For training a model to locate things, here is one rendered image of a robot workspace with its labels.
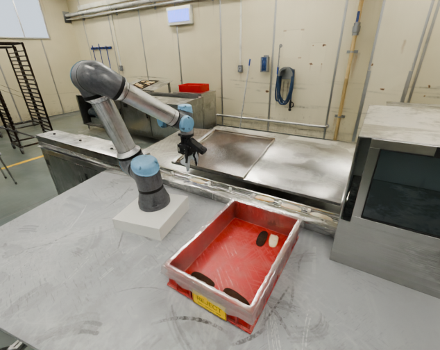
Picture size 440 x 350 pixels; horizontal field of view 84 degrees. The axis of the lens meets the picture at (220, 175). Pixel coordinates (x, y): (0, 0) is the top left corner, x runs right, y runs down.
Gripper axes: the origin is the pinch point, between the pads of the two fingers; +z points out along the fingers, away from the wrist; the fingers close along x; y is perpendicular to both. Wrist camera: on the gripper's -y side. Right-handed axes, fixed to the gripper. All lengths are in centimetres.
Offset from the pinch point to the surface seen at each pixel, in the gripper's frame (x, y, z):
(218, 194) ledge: 8.6, -22.4, 7.7
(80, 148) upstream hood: 8, 101, 3
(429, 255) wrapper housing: 23, -106, -3
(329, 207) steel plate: -14, -74, 12
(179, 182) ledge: 8.3, 4.3, 7.7
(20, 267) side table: 84, 20, 12
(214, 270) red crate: 49, -45, 12
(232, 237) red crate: 30, -43, 12
